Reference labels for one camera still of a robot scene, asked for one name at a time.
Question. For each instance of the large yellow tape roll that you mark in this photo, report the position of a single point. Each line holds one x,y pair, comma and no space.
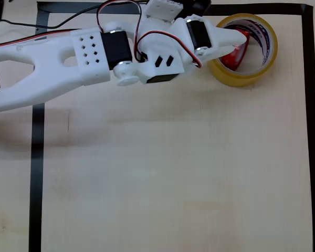
239,80

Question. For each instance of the black webcam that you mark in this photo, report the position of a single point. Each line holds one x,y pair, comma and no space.
198,6

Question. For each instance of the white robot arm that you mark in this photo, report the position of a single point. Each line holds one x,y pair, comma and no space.
50,71

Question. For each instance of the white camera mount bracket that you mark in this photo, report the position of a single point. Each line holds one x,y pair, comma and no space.
161,9

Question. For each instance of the small red tape roll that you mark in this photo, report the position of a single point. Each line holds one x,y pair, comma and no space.
236,56

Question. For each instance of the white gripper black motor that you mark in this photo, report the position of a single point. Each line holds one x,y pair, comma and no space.
198,34

